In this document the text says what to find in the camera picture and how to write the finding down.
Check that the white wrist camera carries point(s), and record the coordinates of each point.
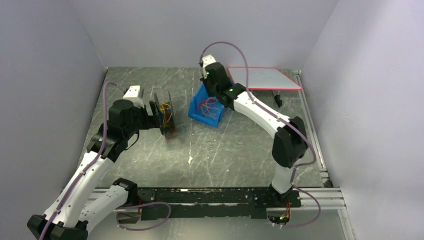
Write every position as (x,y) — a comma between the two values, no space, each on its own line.
(135,95)
(204,62)

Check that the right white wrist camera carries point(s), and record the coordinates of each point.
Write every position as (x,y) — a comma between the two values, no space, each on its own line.
(204,62)

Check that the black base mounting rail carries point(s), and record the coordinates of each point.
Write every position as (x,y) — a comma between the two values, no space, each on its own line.
(254,202)

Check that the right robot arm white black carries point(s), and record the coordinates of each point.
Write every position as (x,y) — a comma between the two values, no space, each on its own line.
(288,144)

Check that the white board red rim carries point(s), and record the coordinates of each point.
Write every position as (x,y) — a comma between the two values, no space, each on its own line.
(263,78)

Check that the black board foot right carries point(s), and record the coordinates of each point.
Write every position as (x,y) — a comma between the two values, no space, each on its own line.
(278,100)

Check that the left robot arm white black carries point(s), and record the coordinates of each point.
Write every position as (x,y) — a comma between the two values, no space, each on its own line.
(70,217)

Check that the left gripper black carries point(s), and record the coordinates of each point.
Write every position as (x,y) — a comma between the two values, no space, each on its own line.
(153,112)

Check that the grey perforated cable spool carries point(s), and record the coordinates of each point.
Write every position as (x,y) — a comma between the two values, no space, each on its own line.
(166,116)

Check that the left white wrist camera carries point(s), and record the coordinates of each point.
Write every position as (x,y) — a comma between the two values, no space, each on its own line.
(135,95)

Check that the blue plastic bin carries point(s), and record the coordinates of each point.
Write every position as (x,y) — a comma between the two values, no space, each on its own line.
(205,109)

